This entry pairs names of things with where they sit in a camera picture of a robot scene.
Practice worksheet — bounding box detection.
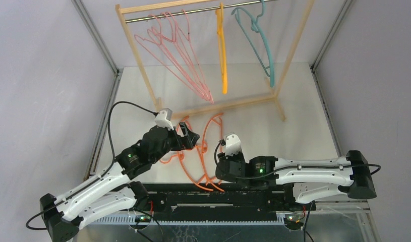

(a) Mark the yellow plastic hanger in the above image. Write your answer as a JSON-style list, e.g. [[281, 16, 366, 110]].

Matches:
[[215, 2, 228, 94]]

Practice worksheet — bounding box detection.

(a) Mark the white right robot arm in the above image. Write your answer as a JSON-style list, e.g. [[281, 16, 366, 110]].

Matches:
[[214, 150, 377, 210]]

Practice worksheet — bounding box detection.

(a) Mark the aluminium frame post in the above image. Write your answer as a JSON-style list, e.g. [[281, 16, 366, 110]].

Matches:
[[72, 1, 120, 180], [310, 1, 355, 155]]

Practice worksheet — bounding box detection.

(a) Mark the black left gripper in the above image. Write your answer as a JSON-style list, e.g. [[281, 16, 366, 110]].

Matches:
[[150, 122, 198, 164]]

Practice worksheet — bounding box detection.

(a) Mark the hanging pink wire hanger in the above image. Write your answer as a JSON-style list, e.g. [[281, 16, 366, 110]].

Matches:
[[134, 15, 209, 101]]

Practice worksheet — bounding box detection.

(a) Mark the wooden clothes rack frame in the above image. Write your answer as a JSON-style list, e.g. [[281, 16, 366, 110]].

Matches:
[[115, 0, 315, 122]]

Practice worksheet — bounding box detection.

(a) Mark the orange plastic hanger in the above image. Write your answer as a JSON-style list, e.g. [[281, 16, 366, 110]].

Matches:
[[158, 115, 214, 193], [194, 112, 225, 192]]

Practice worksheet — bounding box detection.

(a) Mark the teal plastic hanger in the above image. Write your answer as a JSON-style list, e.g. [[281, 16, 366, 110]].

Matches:
[[231, 1, 275, 88]]

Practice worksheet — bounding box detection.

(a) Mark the metal cable tray base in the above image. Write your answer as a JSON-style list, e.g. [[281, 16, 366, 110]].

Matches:
[[74, 201, 381, 242]]

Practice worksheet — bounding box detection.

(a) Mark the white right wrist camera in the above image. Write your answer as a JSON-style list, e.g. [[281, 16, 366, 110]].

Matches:
[[224, 133, 242, 156]]

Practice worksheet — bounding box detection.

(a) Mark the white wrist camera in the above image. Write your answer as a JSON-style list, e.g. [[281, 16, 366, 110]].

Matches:
[[154, 108, 174, 131], [224, 133, 242, 156]]

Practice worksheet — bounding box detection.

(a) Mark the aluminium frame post left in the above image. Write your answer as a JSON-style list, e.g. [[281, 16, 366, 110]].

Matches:
[[72, 1, 120, 180]]

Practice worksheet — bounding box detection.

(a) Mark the metal rack rod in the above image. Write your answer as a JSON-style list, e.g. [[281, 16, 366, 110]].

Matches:
[[125, 0, 275, 24]]

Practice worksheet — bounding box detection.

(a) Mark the black left camera cable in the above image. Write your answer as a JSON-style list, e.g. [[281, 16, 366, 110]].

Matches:
[[25, 100, 159, 231]]

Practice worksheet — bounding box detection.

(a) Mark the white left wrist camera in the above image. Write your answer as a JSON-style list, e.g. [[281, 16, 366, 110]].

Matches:
[[154, 108, 174, 131]]

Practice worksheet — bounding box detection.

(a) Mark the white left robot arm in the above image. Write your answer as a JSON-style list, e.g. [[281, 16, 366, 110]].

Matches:
[[40, 122, 200, 241]]

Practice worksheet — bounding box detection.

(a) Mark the aluminium frame post right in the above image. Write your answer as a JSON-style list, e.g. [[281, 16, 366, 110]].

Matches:
[[310, 1, 355, 155]]

